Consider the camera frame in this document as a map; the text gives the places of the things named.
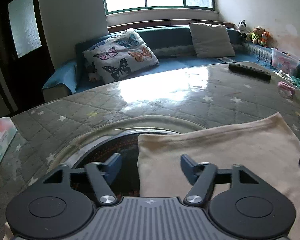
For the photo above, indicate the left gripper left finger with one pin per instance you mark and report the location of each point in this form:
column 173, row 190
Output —
column 101, row 176

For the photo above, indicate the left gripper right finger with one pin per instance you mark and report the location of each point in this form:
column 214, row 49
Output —
column 201, row 176

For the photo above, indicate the cream knit garment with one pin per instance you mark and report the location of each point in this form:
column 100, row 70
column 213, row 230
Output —
column 267, row 147

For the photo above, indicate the round induction cooker inset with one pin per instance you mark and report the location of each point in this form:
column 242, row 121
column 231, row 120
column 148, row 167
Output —
column 125, row 143

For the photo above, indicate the pink hair scrunchie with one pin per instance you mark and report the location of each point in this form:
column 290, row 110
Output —
column 286, row 90

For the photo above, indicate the crumpled cloths on sofa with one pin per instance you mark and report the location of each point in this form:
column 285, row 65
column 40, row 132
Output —
column 291, row 79

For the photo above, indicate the clear plastic storage box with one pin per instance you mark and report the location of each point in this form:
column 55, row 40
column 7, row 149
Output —
column 285, row 62

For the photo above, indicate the black remote control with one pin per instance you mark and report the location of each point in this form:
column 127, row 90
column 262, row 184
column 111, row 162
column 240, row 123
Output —
column 249, row 71

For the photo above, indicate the tissue box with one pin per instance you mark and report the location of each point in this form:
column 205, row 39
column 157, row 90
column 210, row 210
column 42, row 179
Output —
column 7, row 132

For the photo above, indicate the butterfly print pillow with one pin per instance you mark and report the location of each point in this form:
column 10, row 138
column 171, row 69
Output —
column 120, row 55

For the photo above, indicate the blue corner sofa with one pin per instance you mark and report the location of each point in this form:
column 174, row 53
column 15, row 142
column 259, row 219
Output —
column 172, row 45

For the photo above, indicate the orange plush toy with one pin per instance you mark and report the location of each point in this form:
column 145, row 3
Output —
column 264, row 38

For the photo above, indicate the dark door frosted glass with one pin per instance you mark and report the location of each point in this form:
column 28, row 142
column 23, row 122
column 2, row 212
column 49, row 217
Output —
column 25, row 60

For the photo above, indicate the brown plush toy green vest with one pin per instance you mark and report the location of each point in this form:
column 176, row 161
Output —
column 256, row 35

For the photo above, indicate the beige square pillow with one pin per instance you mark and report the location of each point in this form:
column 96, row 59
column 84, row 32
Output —
column 211, row 41

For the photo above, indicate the black white plush toy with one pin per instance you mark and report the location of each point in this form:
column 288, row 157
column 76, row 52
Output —
column 242, row 29

